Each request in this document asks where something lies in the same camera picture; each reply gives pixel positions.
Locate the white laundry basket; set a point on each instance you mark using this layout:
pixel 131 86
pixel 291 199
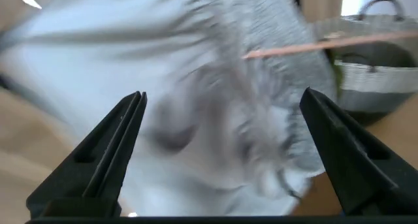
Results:
pixel 375 80

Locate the pink clothes hanger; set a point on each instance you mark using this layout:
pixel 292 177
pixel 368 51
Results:
pixel 326 45

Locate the pale grey shorts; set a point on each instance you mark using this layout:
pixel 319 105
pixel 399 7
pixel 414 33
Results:
pixel 163 70

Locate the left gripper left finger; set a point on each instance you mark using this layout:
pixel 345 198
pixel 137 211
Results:
pixel 98 171

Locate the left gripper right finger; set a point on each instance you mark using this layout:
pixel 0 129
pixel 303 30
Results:
pixel 369 181

